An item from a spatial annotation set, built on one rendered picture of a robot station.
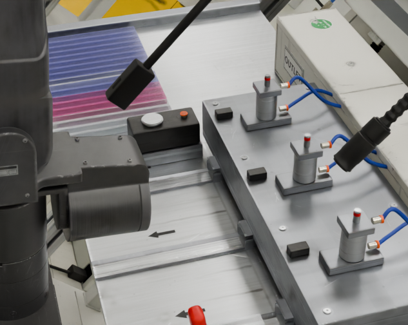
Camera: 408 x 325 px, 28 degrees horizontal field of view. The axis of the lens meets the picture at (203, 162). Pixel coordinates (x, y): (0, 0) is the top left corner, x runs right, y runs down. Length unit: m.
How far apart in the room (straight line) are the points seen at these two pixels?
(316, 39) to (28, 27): 0.57
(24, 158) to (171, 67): 0.60
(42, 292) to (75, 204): 0.09
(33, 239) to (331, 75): 0.46
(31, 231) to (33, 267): 0.03
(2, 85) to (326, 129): 0.46
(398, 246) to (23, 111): 0.37
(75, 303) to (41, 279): 0.85
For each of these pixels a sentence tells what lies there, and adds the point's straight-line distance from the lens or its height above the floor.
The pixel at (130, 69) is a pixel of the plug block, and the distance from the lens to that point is 0.74.
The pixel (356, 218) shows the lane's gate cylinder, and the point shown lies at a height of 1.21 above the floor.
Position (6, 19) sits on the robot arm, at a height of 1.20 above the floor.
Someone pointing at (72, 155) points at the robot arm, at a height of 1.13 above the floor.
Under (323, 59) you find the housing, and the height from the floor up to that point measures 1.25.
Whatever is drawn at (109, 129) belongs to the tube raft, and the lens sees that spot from 0.95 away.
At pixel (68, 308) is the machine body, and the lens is 1.43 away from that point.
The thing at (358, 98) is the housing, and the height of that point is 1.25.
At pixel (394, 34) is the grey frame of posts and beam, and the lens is 0.97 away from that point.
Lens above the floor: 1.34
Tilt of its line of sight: 16 degrees down
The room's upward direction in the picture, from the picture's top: 44 degrees clockwise
